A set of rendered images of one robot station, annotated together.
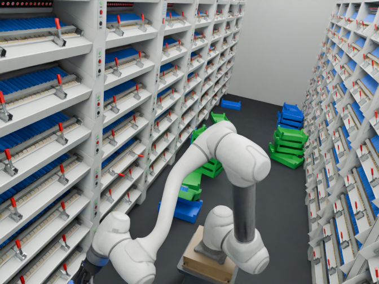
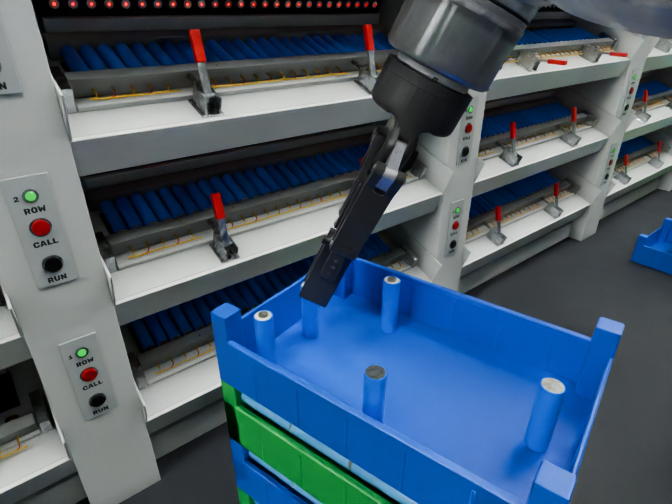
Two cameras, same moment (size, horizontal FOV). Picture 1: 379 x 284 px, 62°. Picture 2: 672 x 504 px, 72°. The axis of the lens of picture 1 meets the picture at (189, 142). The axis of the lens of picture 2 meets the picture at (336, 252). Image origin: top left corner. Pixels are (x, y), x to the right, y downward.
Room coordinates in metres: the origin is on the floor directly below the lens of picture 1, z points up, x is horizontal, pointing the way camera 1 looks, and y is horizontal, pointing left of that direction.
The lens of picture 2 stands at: (0.51, 0.10, 0.64)
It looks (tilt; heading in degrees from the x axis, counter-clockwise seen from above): 28 degrees down; 38
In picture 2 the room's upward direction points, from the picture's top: straight up
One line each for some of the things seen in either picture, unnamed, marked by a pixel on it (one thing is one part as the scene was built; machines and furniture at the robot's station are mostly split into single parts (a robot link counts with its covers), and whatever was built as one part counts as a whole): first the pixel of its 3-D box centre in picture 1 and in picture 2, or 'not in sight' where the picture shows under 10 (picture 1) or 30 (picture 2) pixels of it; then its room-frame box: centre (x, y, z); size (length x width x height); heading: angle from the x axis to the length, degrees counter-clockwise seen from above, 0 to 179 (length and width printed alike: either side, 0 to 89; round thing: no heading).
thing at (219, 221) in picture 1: (220, 226); not in sight; (1.35, -0.24, 0.45); 0.18 x 0.16 x 0.22; 42
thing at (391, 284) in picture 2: not in sight; (390, 304); (0.87, 0.31, 0.36); 0.02 x 0.02 x 0.06
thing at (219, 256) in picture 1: (216, 242); not in sight; (1.38, -0.25, 0.31); 0.22 x 0.18 x 0.06; 156
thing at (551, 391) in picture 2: not in sight; (543, 416); (0.82, 0.13, 0.36); 0.02 x 0.02 x 0.06
